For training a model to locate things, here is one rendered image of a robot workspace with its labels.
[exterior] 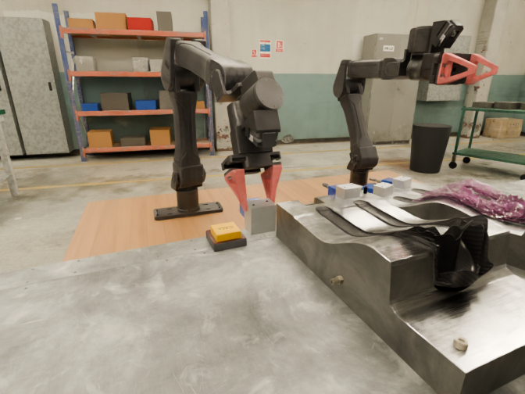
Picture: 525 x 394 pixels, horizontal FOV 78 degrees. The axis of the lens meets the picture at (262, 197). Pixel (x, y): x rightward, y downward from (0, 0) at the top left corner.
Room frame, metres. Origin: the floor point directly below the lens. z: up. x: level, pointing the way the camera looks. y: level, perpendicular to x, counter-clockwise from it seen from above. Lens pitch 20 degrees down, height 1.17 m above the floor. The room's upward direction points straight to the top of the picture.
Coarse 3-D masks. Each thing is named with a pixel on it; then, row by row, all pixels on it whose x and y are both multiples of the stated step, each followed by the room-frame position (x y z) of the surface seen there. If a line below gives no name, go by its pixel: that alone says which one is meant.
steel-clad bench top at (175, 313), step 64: (512, 192) 1.07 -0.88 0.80; (128, 256) 0.63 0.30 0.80; (192, 256) 0.63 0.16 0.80; (256, 256) 0.63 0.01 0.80; (0, 320) 0.43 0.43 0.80; (64, 320) 0.43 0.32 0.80; (128, 320) 0.43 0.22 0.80; (192, 320) 0.43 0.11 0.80; (256, 320) 0.43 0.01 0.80; (320, 320) 0.43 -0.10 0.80; (0, 384) 0.31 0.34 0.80; (64, 384) 0.31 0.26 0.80; (128, 384) 0.31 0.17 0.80; (192, 384) 0.31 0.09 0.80; (256, 384) 0.31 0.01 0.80; (320, 384) 0.31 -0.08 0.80; (384, 384) 0.31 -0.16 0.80; (512, 384) 0.31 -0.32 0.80
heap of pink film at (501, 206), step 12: (468, 180) 0.83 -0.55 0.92; (432, 192) 0.78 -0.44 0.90; (444, 192) 0.75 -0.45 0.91; (456, 192) 0.73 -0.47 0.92; (468, 192) 0.72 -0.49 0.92; (480, 192) 0.79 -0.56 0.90; (492, 192) 0.77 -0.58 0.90; (468, 204) 0.71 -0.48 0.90; (480, 204) 0.71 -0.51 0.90; (492, 204) 0.69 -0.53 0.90; (504, 204) 0.71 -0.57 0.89; (516, 204) 0.71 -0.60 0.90; (492, 216) 0.67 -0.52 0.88; (504, 216) 0.67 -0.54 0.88; (516, 216) 0.66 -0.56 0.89
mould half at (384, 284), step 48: (288, 240) 0.67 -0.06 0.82; (336, 240) 0.54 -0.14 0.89; (384, 240) 0.45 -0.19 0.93; (336, 288) 0.50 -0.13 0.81; (384, 288) 0.40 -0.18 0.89; (432, 288) 0.42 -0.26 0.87; (480, 288) 0.43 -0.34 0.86; (384, 336) 0.38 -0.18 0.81; (432, 336) 0.33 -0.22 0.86; (480, 336) 0.33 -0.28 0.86; (432, 384) 0.31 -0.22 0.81; (480, 384) 0.29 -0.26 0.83
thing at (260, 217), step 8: (248, 200) 0.60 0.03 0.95; (256, 200) 0.57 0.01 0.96; (264, 200) 0.57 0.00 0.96; (240, 208) 0.60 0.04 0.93; (248, 208) 0.54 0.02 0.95; (256, 208) 0.53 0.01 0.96; (264, 208) 0.54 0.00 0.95; (272, 208) 0.55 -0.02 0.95; (248, 216) 0.54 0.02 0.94; (256, 216) 0.53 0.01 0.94; (264, 216) 0.54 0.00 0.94; (272, 216) 0.55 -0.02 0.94; (248, 224) 0.54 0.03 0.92; (256, 224) 0.53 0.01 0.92; (264, 224) 0.54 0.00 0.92; (272, 224) 0.55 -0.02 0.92; (248, 232) 0.54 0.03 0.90; (256, 232) 0.54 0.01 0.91; (264, 232) 0.54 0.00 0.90
